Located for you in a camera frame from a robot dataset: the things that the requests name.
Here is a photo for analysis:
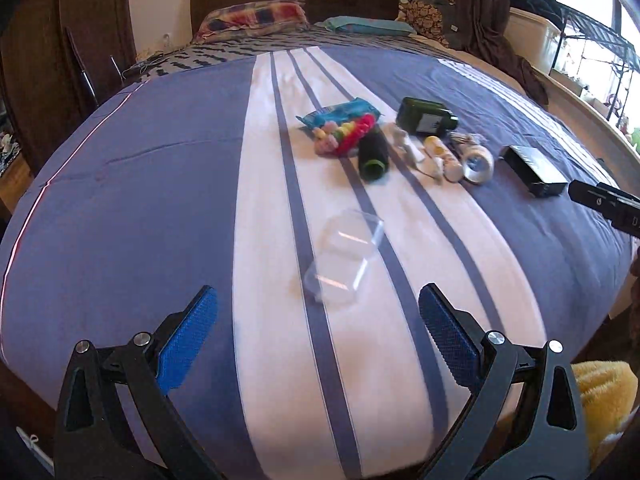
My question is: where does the black thread spool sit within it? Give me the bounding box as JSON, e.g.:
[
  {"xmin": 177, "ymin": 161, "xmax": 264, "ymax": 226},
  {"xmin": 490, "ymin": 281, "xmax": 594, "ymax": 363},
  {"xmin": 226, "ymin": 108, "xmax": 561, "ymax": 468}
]
[{"xmin": 358, "ymin": 126, "xmax": 390, "ymax": 182}]

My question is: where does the dark green bottle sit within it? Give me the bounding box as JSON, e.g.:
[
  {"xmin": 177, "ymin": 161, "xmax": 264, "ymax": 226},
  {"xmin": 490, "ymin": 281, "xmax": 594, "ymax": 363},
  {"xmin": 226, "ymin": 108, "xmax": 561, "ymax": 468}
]
[{"xmin": 396, "ymin": 96, "xmax": 459, "ymax": 136}]

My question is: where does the brown patterned cushion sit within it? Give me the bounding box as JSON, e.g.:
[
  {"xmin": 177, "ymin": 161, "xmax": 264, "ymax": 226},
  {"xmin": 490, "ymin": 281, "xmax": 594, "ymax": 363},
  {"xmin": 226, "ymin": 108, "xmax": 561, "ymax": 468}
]
[{"xmin": 398, "ymin": 0, "xmax": 460, "ymax": 49}]

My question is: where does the white paper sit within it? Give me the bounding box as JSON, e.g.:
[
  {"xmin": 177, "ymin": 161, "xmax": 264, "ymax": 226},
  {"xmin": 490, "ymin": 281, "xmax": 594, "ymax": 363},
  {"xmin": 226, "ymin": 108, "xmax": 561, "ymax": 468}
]
[{"xmin": 390, "ymin": 124, "xmax": 425, "ymax": 168}]

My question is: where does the dark wooden wardrobe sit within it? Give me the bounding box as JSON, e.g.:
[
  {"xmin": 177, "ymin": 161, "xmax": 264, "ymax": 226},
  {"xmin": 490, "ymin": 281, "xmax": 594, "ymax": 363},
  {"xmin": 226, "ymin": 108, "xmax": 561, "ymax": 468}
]
[{"xmin": 1, "ymin": 0, "xmax": 136, "ymax": 174}]

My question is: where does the cream white tube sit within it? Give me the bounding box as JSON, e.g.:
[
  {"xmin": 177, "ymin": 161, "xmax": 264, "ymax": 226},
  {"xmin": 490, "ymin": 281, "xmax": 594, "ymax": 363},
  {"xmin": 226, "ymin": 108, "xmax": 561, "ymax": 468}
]
[{"xmin": 423, "ymin": 136, "xmax": 464, "ymax": 183}]

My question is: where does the white tape roll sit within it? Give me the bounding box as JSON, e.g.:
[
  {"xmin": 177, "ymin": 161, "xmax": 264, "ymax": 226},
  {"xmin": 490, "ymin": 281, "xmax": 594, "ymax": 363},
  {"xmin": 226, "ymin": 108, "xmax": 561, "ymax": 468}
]
[{"xmin": 461, "ymin": 145, "xmax": 495, "ymax": 185}]

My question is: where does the black white patterned sheet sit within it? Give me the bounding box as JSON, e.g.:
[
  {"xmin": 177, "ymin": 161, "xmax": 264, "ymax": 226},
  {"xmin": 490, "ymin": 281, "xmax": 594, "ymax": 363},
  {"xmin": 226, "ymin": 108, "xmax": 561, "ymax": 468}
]
[{"xmin": 124, "ymin": 25, "xmax": 454, "ymax": 80}]

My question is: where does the plaid red blue pillow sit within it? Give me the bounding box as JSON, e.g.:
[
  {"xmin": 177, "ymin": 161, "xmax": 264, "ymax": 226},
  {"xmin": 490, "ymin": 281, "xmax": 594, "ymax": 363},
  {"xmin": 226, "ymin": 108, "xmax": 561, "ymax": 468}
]
[{"xmin": 192, "ymin": 0, "xmax": 310, "ymax": 44}]

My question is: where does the colourful pompom toy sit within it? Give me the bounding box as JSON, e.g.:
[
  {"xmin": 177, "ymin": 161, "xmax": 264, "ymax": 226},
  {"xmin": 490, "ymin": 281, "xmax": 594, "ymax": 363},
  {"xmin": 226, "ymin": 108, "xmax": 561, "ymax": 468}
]
[{"xmin": 312, "ymin": 114, "xmax": 376, "ymax": 157}]

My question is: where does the black small box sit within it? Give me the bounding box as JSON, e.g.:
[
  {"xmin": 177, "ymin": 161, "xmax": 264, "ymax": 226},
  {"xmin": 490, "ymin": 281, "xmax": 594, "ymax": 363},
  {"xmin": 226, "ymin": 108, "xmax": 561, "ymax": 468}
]
[{"xmin": 500, "ymin": 145, "xmax": 568, "ymax": 198}]

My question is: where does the yellow fluffy blanket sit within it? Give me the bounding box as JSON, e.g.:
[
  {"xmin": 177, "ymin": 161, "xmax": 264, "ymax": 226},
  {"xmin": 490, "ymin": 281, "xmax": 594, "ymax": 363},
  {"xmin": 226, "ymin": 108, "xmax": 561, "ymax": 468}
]
[{"xmin": 572, "ymin": 361, "xmax": 639, "ymax": 470}]

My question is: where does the white storage box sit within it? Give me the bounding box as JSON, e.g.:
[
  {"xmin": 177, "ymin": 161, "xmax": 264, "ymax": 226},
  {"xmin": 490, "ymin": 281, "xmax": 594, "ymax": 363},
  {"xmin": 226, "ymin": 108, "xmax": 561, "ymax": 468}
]
[{"xmin": 504, "ymin": 8, "xmax": 561, "ymax": 75}]

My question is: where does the teal pillow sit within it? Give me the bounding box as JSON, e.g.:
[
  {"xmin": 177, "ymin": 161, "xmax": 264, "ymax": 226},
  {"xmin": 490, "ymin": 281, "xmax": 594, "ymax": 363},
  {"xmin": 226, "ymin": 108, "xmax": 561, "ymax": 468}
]
[{"xmin": 317, "ymin": 15, "xmax": 416, "ymax": 37}]

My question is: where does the blue snack wrapper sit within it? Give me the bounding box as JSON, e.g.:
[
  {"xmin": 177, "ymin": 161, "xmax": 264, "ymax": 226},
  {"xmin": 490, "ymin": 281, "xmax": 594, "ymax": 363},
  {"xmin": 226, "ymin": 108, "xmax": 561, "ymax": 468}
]
[{"xmin": 297, "ymin": 98, "xmax": 381, "ymax": 129}]

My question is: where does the clear plastic container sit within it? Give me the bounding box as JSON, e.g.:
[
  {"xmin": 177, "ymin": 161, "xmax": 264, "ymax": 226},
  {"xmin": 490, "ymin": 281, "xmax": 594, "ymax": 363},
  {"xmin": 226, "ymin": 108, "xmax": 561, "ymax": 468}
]
[{"xmin": 303, "ymin": 209, "xmax": 384, "ymax": 307}]

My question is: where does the black metal rack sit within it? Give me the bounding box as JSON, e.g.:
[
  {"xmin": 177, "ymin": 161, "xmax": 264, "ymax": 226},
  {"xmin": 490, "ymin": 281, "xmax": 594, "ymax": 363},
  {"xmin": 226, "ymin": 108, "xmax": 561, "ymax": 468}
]
[{"xmin": 550, "ymin": 3, "xmax": 639, "ymax": 127}]

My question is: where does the blue white striped bed cover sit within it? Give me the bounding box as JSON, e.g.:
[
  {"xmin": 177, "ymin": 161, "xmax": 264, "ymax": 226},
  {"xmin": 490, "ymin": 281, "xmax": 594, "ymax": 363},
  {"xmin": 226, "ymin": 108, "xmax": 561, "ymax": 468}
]
[{"xmin": 1, "ymin": 47, "xmax": 634, "ymax": 479}]

